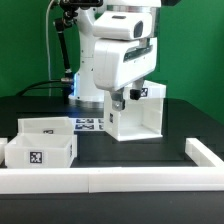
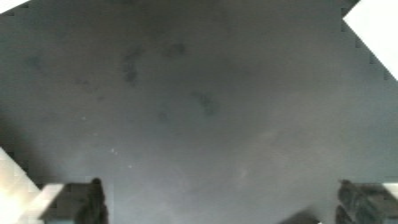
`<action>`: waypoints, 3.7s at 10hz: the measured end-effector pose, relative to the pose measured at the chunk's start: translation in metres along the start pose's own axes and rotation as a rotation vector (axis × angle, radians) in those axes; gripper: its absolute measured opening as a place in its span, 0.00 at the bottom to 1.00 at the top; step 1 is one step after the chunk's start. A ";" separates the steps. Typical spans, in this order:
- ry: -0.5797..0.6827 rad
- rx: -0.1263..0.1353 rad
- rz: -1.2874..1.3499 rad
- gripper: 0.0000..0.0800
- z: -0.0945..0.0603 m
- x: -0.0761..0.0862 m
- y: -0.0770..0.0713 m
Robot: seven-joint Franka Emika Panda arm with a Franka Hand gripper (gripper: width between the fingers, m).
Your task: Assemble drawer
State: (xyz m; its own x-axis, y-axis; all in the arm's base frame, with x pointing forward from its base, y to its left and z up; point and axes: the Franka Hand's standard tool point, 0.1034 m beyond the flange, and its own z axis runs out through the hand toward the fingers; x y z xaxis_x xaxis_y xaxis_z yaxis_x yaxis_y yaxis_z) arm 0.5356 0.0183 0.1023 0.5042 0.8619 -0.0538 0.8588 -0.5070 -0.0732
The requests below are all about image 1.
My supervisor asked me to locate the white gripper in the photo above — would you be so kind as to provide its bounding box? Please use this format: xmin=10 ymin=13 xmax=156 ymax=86
xmin=93 ymin=38 xmax=157 ymax=111

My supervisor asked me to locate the white drawer cabinet box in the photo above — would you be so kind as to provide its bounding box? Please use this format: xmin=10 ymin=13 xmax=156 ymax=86
xmin=104 ymin=81 xmax=166 ymax=141

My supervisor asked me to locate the white front drawer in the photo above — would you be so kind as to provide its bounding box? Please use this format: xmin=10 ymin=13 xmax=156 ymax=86
xmin=5 ymin=133 xmax=77 ymax=169

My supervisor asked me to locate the white drawer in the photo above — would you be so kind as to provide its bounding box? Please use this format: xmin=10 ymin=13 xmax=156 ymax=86
xmin=5 ymin=133 xmax=77 ymax=169
xmin=18 ymin=117 xmax=74 ymax=135

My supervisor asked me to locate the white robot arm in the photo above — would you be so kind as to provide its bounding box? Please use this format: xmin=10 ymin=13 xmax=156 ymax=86
xmin=50 ymin=0 xmax=162 ymax=111

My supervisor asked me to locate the white rear drawer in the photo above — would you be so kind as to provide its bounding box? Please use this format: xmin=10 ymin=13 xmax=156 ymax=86
xmin=18 ymin=117 xmax=74 ymax=135

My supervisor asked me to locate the paper marker sheet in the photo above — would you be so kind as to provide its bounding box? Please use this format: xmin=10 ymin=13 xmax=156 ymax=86
xmin=70 ymin=118 xmax=104 ymax=131

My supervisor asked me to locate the white right fence bar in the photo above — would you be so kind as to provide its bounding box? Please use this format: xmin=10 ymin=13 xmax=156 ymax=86
xmin=185 ymin=138 xmax=224 ymax=168

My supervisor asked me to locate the white front fence bar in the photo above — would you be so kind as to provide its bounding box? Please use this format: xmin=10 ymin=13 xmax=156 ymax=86
xmin=0 ymin=167 xmax=224 ymax=194

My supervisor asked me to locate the white camera cable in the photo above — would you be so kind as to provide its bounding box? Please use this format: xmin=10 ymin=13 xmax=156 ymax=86
xmin=45 ymin=0 xmax=57 ymax=98

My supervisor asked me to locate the black cable bundle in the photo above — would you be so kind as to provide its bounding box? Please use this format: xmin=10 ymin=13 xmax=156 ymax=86
xmin=15 ymin=6 xmax=75 ymax=98

